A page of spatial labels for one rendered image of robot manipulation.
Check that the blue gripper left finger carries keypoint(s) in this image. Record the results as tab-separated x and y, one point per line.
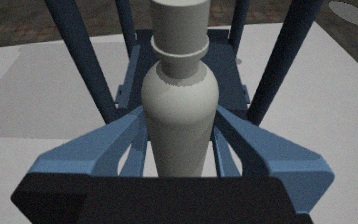
98	152

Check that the grey bottle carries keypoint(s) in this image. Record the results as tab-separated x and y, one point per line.
179	93

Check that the blue shelving unit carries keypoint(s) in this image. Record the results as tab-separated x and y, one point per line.
220	58

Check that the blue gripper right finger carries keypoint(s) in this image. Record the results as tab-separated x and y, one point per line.
305	174

